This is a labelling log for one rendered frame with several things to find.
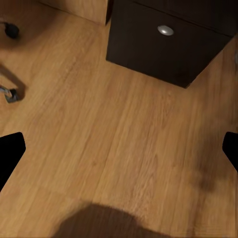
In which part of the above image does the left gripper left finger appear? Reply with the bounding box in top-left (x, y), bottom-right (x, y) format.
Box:
top-left (0, 132), bottom-right (26, 191)

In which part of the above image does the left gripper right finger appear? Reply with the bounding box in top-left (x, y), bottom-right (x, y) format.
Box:
top-left (222, 131), bottom-right (238, 172)

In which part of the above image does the swivel chair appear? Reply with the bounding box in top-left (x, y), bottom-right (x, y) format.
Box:
top-left (0, 17), bottom-right (20, 103)

